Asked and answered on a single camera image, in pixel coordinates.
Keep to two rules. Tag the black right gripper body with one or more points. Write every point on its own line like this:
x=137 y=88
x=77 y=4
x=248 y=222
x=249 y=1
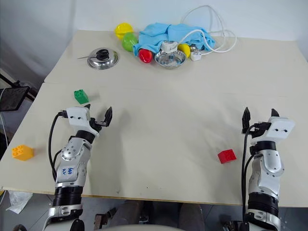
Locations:
x=260 y=127

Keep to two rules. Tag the light blue cloth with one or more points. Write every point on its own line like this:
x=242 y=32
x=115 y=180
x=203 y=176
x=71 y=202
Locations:
x=158 y=36

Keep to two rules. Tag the steel bowl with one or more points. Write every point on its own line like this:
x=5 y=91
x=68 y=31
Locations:
x=170 y=59

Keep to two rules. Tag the green toy brick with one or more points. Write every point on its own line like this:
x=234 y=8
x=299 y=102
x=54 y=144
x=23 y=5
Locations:
x=81 y=96

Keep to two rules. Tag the yellow toy brick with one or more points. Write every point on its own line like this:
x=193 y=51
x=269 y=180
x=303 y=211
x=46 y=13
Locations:
x=22 y=153

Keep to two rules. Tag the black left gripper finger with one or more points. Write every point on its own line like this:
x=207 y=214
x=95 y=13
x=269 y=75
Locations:
x=87 y=106
x=108 y=115

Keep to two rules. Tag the crumpled clear plastic bag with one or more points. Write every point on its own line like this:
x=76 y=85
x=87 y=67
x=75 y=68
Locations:
x=17 y=201

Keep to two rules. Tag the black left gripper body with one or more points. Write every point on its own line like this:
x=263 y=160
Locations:
x=96 y=123

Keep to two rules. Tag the red plastic ball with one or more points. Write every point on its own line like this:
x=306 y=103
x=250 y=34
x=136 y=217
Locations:
x=145 y=55

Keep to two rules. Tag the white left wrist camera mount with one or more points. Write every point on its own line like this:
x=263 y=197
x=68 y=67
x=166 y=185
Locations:
x=79 y=118

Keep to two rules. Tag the yellow plastic ball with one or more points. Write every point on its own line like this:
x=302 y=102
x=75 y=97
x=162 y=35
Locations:
x=123 y=30

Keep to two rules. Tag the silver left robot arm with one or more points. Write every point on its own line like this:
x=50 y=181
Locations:
x=72 y=154

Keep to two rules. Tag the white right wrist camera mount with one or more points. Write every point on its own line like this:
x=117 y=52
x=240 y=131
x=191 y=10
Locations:
x=278 y=131

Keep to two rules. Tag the green plastic ball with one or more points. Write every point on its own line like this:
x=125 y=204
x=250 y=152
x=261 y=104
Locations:
x=129 y=42

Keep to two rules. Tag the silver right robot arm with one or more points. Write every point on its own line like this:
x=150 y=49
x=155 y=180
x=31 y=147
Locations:
x=265 y=166

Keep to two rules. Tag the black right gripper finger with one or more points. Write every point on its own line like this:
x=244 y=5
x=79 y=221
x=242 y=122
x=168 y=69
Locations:
x=246 y=119
x=274 y=113

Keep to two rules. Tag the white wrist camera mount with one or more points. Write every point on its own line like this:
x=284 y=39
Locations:
x=79 y=118
x=278 y=131

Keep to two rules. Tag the red toy brick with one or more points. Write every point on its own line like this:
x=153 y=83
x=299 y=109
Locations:
x=227 y=156

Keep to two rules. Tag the steel pot lid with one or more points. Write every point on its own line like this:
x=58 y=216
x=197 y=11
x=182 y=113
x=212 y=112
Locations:
x=103 y=59

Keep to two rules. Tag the black stand with mesh panel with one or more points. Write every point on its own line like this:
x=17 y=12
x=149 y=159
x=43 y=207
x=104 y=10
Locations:
x=12 y=96

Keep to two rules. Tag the small steel ball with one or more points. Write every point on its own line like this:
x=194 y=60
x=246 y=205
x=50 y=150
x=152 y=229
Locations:
x=193 y=48

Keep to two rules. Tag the white power plug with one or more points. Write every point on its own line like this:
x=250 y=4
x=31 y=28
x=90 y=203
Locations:
x=196 y=55

